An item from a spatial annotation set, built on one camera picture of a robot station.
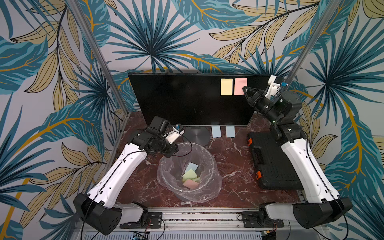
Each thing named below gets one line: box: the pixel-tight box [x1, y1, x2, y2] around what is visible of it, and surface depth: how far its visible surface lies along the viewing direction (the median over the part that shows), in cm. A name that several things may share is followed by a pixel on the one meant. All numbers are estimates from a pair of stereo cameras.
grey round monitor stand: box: [183, 125, 211, 147], surface depth 107 cm
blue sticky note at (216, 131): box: [211, 125, 222, 138], surface depth 92 cm
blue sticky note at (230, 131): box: [226, 125, 235, 138], surface depth 92 cm
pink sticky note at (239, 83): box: [234, 77, 248, 96], surface depth 64 cm
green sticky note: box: [182, 168, 198, 183], surface depth 81 cm
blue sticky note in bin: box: [185, 162, 199, 173], surface depth 81 cm
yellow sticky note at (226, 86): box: [220, 78, 234, 96], surface depth 65 cm
